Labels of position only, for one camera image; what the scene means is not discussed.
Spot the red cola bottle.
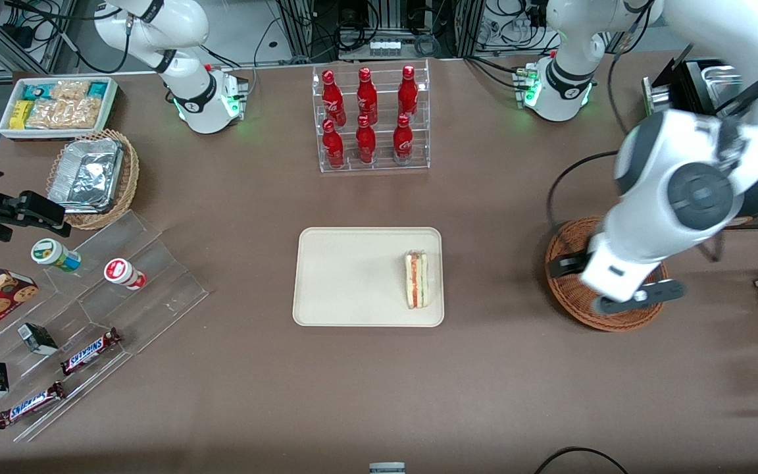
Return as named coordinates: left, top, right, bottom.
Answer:
left=321, top=70, right=346, bottom=126
left=397, top=65, right=420, bottom=120
left=322, top=119, right=346, bottom=169
left=356, top=67, right=379, bottom=125
left=392, top=113, right=415, bottom=164
left=355, top=116, right=378, bottom=165

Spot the triangular sandwich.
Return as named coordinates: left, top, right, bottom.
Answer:
left=404, top=250, right=430, bottom=310

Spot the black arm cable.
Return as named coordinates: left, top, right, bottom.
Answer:
left=545, top=150, right=622, bottom=232

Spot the yellow snack packet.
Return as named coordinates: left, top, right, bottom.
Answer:
left=9, top=100, right=35, bottom=130

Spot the black machine box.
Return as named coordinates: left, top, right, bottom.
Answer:
left=642, top=45, right=758, bottom=230

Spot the light wicker basket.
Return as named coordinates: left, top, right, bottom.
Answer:
left=46, top=129, right=140, bottom=231

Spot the clear acrylic bottle rack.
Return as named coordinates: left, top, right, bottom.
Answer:
left=312, top=59, right=431, bottom=174

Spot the black floor cable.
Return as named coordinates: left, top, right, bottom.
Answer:
left=534, top=446, right=630, bottom=474

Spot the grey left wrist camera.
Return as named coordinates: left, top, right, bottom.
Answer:
left=592, top=279, right=688, bottom=315

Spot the cream plastic tray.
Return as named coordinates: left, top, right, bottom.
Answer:
left=292, top=227, right=445, bottom=328

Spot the clear acrylic step shelf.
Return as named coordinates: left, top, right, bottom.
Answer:
left=0, top=209, right=211, bottom=444

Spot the stainless steel pan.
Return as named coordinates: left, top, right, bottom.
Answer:
left=700, top=63, right=745, bottom=101

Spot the aluminium foil container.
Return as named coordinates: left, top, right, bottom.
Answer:
left=47, top=138, right=125, bottom=214

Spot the white snack bin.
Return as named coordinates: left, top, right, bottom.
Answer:
left=0, top=76, right=120, bottom=143

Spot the Snickers chocolate bar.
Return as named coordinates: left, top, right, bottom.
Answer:
left=60, top=327, right=122, bottom=377
left=0, top=381, right=66, bottom=431

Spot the green lid yogurt cup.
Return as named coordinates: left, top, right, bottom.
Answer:
left=30, top=238, right=82, bottom=273

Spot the brown wicker basket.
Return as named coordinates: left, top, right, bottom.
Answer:
left=545, top=217, right=669, bottom=332

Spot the large clear cracker packet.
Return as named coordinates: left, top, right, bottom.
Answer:
left=26, top=97, right=102, bottom=130

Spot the small clear cracker packet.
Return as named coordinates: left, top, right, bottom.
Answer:
left=50, top=80, right=91, bottom=103

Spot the red lid yogurt cup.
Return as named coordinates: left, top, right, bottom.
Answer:
left=103, top=258, right=148, bottom=292

